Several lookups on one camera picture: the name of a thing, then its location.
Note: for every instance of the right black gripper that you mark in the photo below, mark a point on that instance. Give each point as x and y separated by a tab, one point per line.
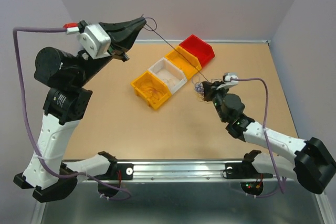
210	89

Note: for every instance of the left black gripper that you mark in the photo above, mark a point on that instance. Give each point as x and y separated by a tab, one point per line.
122	41

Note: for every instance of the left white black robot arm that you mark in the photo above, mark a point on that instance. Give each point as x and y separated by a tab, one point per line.
66	102

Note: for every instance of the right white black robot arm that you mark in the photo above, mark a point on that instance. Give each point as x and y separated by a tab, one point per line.
306	161

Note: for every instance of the far yellow plastic bin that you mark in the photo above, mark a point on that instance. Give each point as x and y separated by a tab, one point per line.
185	61

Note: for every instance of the yellow plastic bin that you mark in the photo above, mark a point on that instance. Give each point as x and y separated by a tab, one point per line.
185	61
153	91

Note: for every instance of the white plastic bin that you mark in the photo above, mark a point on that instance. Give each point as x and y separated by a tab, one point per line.
169	74

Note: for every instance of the red plastic bin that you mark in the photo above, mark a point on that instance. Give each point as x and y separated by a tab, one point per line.
199	48

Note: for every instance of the near yellow plastic bin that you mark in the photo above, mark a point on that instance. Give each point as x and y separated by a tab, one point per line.
153	91

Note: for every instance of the grey metal front panel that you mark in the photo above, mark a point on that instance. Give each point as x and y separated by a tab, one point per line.
206	202

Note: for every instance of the aluminium back rail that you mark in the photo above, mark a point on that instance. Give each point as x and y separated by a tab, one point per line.
267	42

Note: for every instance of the aluminium rail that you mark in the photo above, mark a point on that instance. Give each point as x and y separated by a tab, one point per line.
166	171
267	42

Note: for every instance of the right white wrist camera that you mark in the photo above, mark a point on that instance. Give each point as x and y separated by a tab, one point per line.
229	79

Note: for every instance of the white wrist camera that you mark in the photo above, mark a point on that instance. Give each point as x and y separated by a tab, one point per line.
93	38
229	79

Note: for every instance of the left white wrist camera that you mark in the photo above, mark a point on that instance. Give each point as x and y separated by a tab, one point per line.
93	38

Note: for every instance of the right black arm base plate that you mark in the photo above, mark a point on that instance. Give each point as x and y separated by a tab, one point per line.
243	170

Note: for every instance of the aluminium front rail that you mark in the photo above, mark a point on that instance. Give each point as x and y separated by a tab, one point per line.
166	171

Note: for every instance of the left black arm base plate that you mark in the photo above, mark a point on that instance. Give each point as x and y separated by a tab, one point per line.
123	172

